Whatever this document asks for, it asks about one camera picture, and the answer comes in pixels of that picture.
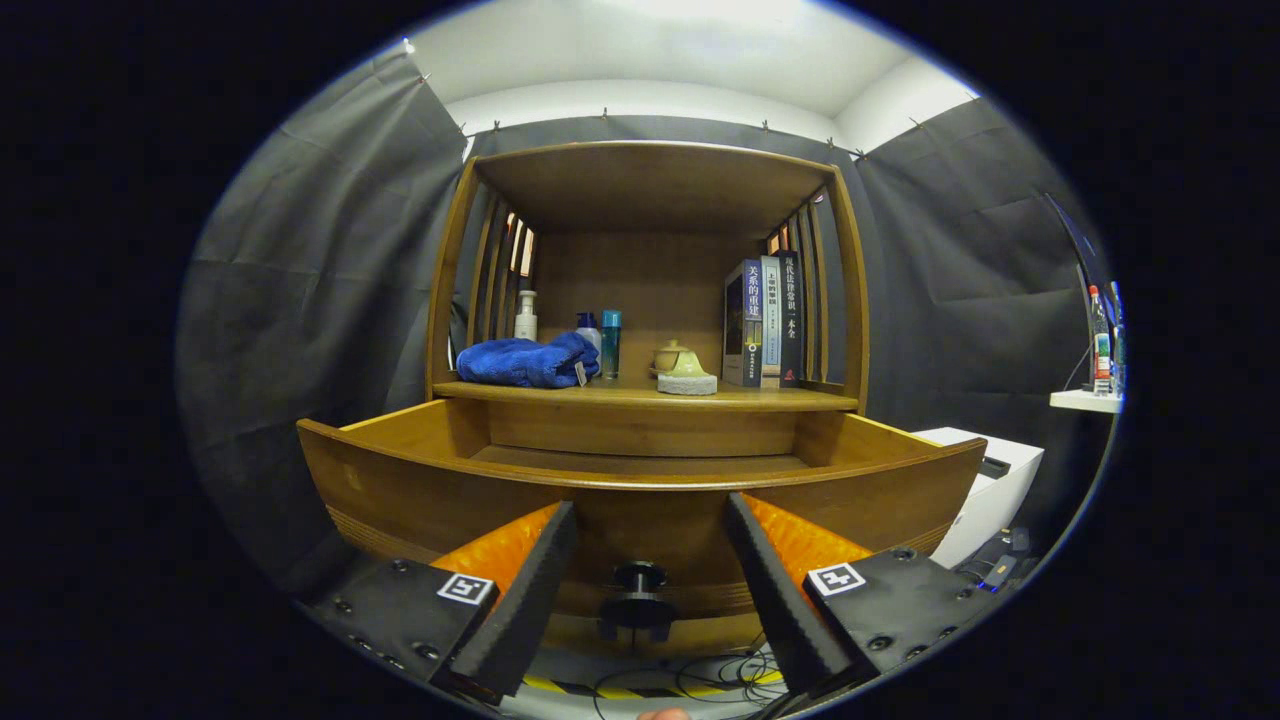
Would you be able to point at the white pump bottle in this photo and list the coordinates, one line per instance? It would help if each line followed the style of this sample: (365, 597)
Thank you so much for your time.
(526, 325)

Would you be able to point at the white bottle blue cap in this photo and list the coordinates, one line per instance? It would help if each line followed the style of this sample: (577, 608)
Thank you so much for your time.
(592, 338)

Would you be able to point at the wooden cabinet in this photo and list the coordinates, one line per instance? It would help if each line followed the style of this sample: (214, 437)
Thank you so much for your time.
(650, 270)

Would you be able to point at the black electronic device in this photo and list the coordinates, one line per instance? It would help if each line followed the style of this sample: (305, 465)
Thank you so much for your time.
(995, 560)

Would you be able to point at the clear bottle red label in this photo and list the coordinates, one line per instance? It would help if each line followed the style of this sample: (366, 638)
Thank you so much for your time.
(1100, 345)

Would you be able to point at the beige lidded teacup with saucer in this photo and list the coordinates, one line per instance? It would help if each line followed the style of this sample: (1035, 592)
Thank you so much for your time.
(668, 357)

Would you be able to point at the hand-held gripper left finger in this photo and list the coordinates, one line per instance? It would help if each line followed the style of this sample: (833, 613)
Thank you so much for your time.
(520, 610)

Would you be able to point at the yellow black floor tape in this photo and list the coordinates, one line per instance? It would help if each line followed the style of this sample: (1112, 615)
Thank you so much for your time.
(545, 685)

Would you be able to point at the black spine book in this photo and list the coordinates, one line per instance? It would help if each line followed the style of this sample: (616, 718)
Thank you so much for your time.
(791, 320)

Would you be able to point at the black round drawer knob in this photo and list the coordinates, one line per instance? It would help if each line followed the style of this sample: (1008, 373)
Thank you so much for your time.
(638, 605)

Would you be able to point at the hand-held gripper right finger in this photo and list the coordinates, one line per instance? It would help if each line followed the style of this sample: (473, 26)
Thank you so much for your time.
(780, 600)

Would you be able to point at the teal blue bottle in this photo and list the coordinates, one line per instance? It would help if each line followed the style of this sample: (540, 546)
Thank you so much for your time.
(611, 345)

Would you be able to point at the blue folded towel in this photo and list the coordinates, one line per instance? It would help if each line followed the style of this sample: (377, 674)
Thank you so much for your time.
(520, 362)

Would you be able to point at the wooden drawer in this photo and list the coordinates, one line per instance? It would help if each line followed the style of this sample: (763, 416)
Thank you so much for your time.
(420, 500)

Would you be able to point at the wooden countertop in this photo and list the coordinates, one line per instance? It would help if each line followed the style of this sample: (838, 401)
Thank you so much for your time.
(760, 398)

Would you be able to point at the blue spine book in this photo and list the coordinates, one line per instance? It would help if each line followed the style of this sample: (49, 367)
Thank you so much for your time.
(752, 320)

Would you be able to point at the white low cabinet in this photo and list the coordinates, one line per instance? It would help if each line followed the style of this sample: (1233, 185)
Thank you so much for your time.
(990, 490)

